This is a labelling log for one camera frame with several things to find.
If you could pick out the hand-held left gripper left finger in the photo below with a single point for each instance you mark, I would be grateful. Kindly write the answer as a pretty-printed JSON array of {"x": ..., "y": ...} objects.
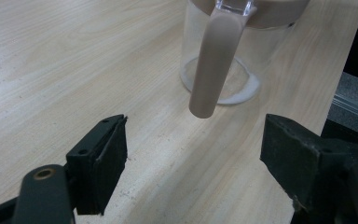
[{"x": 102, "y": 161}]

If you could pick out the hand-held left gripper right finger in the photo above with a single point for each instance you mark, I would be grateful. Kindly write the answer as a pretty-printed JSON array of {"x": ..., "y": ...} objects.
[{"x": 304, "y": 158}]

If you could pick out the clear glass measuring cup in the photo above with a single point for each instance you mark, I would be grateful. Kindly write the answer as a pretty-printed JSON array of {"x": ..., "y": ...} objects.
[{"x": 217, "y": 62}]

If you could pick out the metal floor rail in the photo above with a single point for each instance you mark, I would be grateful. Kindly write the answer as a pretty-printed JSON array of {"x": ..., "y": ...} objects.
[{"x": 354, "y": 107}]

